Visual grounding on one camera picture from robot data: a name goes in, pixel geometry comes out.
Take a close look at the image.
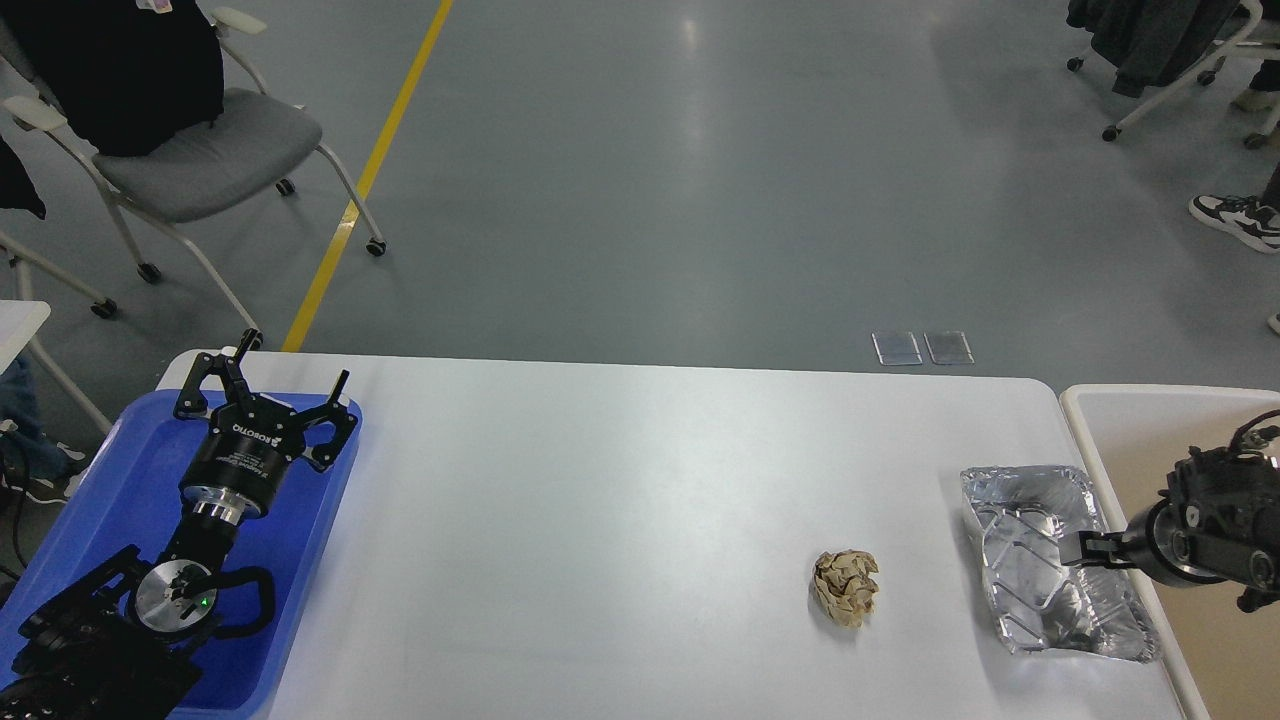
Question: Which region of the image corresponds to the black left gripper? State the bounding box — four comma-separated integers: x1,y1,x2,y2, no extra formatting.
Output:
174,328,358,520

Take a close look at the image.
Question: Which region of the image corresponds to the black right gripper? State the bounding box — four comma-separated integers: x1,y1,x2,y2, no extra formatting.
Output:
1059,500,1229,588

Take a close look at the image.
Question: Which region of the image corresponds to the aluminium foil tray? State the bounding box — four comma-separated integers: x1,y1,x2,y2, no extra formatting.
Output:
960,465,1161,664

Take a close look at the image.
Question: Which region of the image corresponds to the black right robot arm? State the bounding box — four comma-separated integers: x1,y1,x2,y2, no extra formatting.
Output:
1059,410,1279,612

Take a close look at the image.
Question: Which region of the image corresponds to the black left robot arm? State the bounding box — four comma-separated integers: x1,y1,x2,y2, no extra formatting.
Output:
3,331,361,719

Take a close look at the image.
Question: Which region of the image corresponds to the blue plastic tray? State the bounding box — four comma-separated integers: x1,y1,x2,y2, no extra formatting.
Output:
1,389,360,719

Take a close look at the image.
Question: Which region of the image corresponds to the beige plastic bin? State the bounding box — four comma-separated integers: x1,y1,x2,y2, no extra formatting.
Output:
1061,384,1277,719

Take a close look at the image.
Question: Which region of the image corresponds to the crumpled brown paper ball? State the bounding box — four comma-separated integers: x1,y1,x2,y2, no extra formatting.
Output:
812,550,879,629

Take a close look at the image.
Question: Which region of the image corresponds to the right floor plate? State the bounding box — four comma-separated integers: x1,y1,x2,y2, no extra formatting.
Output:
925,331,975,366

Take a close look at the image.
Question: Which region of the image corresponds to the floor plate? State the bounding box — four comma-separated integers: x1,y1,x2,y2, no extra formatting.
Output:
925,331,975,366
872,331,923,366

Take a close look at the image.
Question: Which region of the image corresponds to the grey office chair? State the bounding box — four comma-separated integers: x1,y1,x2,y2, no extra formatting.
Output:
0,6,388,331

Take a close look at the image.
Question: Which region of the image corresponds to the left floor plate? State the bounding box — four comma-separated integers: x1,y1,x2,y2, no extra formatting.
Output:
872,331,923,366

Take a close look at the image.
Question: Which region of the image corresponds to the black jacket on chair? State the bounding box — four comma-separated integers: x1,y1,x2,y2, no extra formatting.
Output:
3,1,224,158

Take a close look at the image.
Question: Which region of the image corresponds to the black white sneaker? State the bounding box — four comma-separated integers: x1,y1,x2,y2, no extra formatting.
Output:
1187,195,1279,254

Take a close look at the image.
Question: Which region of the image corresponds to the white chair with grey coat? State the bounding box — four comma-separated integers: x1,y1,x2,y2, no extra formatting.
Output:
1066,1,1277,142

